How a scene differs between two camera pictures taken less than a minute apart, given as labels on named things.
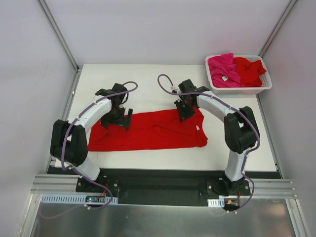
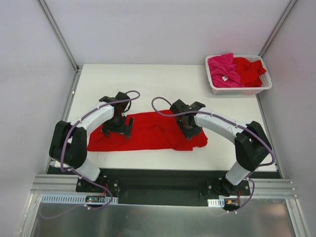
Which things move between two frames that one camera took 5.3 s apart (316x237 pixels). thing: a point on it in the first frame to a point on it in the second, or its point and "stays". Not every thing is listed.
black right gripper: [185, 109] to [190, 132]
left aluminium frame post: [59, 34] stays
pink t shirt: [223, 71] stays
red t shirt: [153, 130] stays
